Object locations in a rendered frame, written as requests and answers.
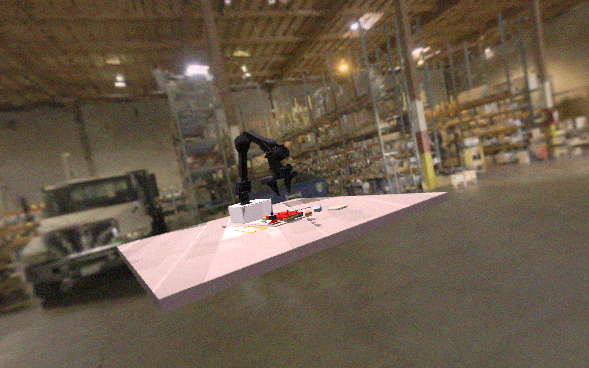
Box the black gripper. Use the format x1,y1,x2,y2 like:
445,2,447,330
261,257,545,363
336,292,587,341
261,162,297,196

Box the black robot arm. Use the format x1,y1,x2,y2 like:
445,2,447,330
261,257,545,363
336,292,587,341
234,131,293,205

